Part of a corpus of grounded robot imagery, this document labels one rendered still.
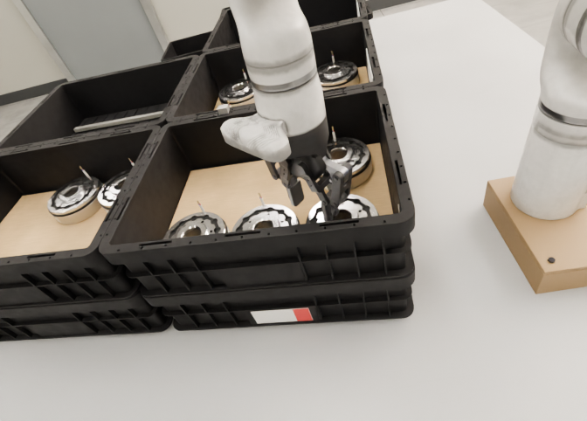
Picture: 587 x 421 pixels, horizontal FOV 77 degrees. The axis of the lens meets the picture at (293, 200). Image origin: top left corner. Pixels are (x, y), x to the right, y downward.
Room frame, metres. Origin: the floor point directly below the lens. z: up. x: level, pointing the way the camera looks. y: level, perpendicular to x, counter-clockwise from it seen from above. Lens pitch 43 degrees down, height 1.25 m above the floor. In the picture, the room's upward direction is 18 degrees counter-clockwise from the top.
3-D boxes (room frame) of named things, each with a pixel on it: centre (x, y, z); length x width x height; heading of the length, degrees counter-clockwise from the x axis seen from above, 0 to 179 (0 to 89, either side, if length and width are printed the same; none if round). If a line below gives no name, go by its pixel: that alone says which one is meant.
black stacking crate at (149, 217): (0.44, 0.03, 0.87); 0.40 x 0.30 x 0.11; 75
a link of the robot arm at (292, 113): (0.36, -0.01, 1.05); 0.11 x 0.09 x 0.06; 127
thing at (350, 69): (0.77, -0.17, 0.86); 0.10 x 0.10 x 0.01
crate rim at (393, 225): (0.44, 0.03, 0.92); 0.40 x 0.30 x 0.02; 75
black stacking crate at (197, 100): (0.73, -0.05, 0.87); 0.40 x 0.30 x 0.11; 75
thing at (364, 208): (0.34, -0.05, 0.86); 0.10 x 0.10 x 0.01
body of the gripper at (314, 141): (0.37, -0.03, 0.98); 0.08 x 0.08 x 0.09
